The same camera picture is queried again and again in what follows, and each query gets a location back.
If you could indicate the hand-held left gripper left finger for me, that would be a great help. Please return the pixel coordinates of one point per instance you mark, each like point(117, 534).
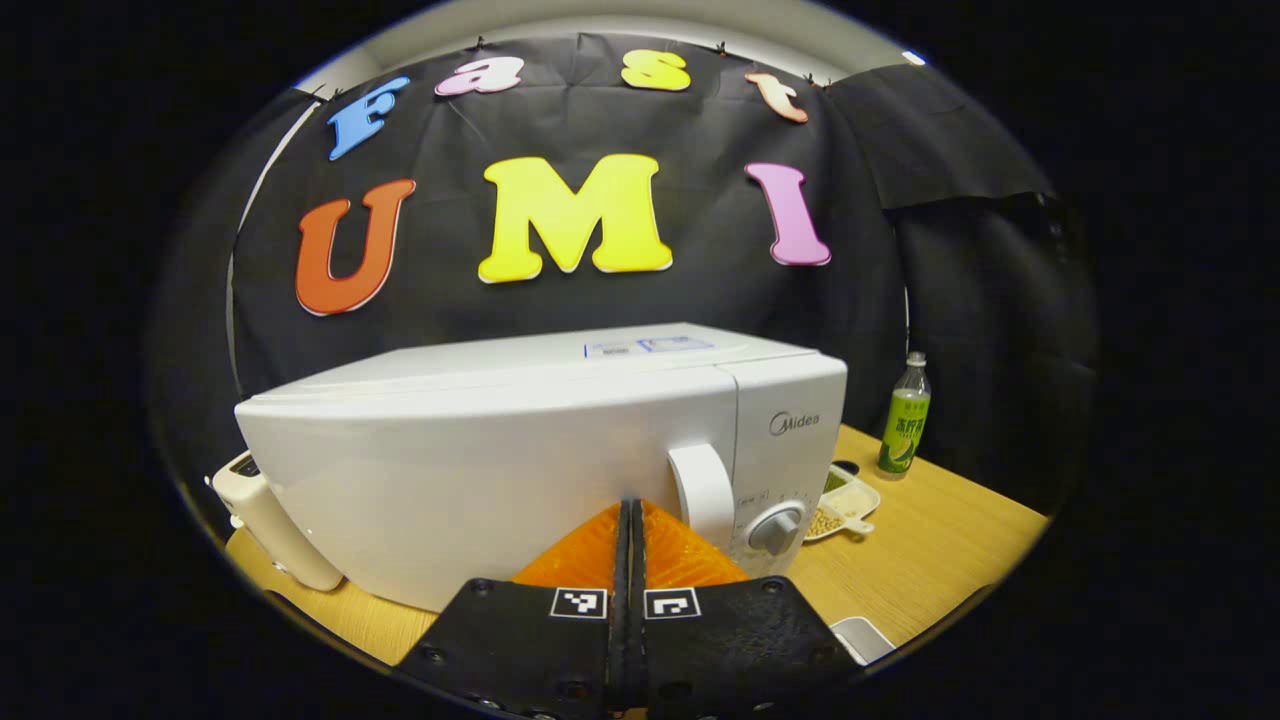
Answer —
point(540, 640)

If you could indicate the green drink bottle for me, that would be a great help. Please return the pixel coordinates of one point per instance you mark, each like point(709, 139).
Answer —
point(905, 430)

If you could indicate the white divided snack dish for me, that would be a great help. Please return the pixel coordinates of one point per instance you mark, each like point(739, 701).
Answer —
point(850, 505)

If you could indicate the black backdrop cloth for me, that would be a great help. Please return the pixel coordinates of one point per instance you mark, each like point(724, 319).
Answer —
point(700, 290)

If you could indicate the white microwave oven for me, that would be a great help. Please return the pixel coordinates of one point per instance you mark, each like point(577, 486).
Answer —
point(480, 460)

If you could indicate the white rectangular food container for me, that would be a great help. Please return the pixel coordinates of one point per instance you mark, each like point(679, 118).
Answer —
point(865, 640)

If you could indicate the white toaster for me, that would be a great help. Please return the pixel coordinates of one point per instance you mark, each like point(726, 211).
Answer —
point(275, 530)

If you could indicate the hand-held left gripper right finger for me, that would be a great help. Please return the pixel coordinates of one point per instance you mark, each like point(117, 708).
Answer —
point(720, 640)

